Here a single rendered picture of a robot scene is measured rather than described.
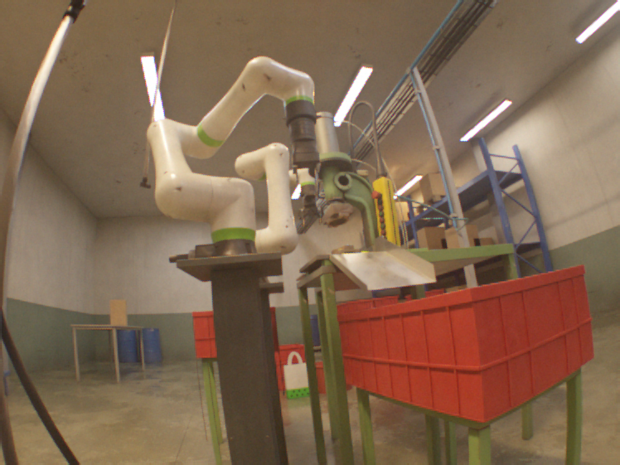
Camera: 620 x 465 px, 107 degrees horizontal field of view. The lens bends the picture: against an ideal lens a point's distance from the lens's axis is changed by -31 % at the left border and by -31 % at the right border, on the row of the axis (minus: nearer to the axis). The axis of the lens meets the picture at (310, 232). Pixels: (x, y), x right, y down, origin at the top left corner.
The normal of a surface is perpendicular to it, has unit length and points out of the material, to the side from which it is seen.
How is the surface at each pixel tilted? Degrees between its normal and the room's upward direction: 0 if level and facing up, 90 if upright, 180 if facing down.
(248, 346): 90
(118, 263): 90
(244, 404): 90
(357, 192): 90
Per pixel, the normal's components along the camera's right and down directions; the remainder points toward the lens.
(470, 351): -0.96, 0.03
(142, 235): 0.25, -0.29
